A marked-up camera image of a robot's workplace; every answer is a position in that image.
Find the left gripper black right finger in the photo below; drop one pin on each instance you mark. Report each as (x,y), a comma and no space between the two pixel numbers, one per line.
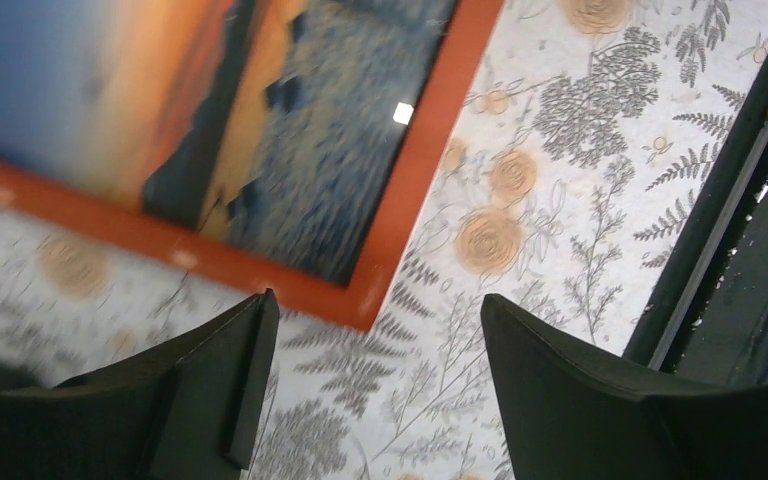
(573,411)

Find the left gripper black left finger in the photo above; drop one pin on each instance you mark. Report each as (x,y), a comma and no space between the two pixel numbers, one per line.
(187,408)

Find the orange wooden photo frame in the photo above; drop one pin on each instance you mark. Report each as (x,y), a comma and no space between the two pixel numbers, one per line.
(354,306)

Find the sunset beach photo print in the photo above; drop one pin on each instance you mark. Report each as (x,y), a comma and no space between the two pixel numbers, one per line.
(271,126)

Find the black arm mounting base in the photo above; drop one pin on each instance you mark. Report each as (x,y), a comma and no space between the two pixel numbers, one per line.
(707,317)

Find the floral table cloth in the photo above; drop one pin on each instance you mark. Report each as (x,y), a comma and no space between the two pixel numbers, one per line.
(582,146)

